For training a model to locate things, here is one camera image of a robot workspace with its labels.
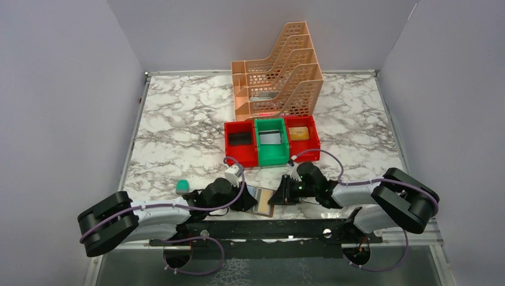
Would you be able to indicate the black card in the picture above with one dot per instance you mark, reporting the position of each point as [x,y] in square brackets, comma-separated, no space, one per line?
[241,138]

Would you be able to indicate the silver card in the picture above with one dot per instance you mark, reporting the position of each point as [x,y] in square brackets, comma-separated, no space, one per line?
[270,137]

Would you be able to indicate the green eraser block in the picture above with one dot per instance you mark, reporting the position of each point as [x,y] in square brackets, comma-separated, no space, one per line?
[182,187]

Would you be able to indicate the red bin with black card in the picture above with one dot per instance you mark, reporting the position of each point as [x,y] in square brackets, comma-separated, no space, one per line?
[247,155]

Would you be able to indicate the gold card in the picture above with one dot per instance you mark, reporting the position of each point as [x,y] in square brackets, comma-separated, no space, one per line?
[300,133]
[263,207]

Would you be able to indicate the peach plastic file organizer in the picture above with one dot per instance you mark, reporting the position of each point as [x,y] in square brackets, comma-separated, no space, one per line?
[285,84]

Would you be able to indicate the brown leather card holder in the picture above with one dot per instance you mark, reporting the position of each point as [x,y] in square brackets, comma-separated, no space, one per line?
[254,191]

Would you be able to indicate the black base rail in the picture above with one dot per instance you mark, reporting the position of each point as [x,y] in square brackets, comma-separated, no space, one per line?
[263,239]

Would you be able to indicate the red bin with gold card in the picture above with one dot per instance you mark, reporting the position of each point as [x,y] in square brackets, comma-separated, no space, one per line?
[296,147]

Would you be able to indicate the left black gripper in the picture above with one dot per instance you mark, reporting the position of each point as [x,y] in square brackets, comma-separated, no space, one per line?
[247,202]

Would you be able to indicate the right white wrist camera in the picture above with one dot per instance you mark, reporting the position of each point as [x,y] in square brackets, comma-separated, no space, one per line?
[292,165]

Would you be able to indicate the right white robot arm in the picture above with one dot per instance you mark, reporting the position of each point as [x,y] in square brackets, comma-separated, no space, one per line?
[394,199]

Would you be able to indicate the green plastic bin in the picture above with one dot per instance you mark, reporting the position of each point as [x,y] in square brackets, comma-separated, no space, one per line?
[271,155]

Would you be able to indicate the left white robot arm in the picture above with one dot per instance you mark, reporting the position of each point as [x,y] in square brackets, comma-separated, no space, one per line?
[118,218]

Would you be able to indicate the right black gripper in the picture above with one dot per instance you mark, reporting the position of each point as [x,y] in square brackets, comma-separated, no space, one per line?
[283,195]

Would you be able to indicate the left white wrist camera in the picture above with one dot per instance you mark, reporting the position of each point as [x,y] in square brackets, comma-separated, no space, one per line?
[233,175]

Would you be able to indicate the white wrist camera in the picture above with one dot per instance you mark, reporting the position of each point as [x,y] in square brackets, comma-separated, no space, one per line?
[292,165]
[233,175]

